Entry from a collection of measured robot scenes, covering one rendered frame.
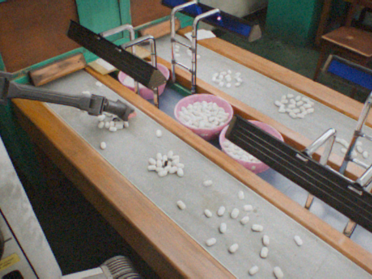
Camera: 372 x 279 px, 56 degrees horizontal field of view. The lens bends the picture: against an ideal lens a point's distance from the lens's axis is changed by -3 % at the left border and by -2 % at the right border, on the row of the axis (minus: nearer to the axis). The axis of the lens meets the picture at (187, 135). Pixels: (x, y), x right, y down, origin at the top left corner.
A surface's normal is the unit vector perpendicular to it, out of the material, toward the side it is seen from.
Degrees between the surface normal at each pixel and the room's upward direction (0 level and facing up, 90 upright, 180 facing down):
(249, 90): 0
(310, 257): 0
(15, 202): 91
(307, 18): 90
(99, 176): 0
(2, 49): 90
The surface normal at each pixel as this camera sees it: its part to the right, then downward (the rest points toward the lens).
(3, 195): 0.82, 0.37
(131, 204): 0.00, -0.76
